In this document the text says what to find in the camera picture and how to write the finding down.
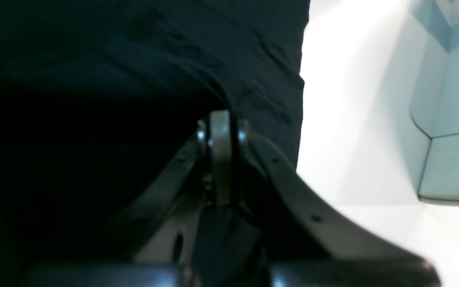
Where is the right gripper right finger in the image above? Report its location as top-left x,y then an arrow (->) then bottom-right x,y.
235,118 -> 441,287

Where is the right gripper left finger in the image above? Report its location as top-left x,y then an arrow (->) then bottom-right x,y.
106,118 -> 214,263

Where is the black T-shirt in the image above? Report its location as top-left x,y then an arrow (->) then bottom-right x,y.
0,0 -> 310,287

